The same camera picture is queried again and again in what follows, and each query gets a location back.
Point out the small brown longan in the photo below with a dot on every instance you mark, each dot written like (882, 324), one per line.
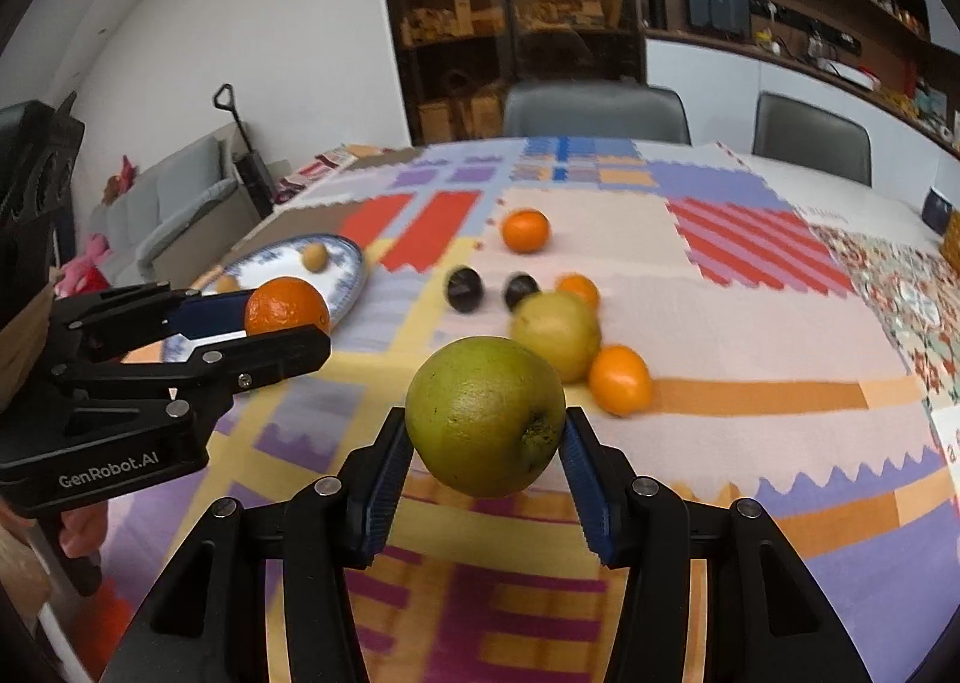
(315, 256)
(227, 283)

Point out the dark blue mug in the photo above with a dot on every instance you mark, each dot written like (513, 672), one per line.
(936, 211)

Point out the floral tile-pattern cloth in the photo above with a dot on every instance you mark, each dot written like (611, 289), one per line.
(885, 278)

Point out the grey dining chair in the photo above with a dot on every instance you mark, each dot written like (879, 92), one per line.
(592, 113)
(810, 136)

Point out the large orange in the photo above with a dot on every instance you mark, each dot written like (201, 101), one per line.
(289, 304)

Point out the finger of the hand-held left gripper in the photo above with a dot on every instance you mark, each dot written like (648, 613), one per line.
(277, 353)
(214, 314)

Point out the dark plum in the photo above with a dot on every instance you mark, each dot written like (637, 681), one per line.
(463, 288)
(520, 289)

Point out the folded striped cloth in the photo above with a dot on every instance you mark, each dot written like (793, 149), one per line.
(322, 169)

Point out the grey sofa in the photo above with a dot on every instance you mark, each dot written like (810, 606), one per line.
(172, 188)

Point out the blue and white plate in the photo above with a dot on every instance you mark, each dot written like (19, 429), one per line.
(346, 271)

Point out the white flat appliance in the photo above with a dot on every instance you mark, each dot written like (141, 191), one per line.
(855, 74)

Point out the person's left hand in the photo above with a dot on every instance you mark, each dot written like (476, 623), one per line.
(81, 529)

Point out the colourful patchwork tablecloth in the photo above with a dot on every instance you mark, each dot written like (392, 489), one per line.
(712, 368)

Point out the black thermos bottle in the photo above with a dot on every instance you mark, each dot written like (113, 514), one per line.
(657, 5)

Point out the pink plush toy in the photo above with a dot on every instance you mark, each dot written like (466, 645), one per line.
(82, 267)

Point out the black power strip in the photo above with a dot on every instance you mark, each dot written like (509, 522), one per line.
(802, 20)

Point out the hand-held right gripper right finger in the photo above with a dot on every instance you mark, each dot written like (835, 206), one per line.
(589, 495)

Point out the plush toy on sofa back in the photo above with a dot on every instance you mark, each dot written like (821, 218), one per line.
(121, 179)

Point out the black stick vacuum cleaner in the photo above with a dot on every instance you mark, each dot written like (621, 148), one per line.
(251, 173)

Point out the yellow-green pear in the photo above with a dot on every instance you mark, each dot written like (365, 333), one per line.
(555, 334)

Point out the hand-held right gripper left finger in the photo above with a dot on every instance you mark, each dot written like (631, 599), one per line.
(382, 495)

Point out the green pear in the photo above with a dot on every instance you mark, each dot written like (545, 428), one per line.
(484, 417)

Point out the small mandarin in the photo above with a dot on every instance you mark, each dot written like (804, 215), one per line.
(581, 289)

